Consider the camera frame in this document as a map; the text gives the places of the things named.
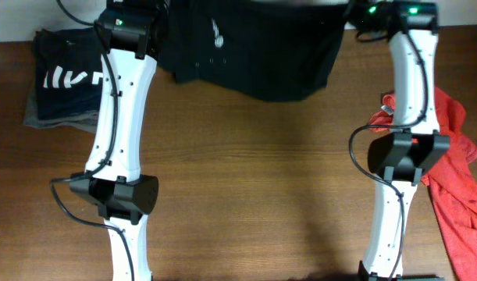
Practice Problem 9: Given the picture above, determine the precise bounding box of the black polo shirt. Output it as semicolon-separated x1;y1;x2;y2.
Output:
158;0;347;102

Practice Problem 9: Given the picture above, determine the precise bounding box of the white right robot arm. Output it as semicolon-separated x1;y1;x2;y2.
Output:
344;1;450;280

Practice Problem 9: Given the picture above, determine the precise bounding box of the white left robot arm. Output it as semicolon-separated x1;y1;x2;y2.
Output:
69;1;169;280

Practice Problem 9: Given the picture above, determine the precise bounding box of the folded grey shirt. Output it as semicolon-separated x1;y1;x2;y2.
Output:
23;84;98;133

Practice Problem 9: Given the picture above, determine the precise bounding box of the folded navy printed shirt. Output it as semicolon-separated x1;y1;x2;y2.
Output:
32;28;103;120

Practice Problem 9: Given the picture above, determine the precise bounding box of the red shirt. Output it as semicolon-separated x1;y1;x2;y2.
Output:
368;86;477;281

